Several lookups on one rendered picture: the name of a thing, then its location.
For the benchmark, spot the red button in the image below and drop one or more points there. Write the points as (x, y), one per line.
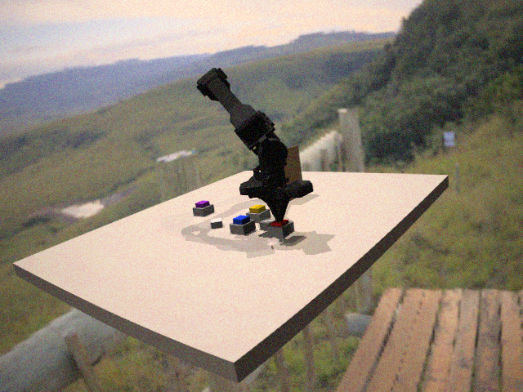
(280, 229)

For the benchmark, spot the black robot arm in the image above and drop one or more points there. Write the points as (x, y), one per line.
(250, 126)

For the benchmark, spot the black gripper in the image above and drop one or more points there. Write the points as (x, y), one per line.
(277, 199)

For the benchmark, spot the purple button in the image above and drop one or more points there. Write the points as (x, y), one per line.
(203, 208)

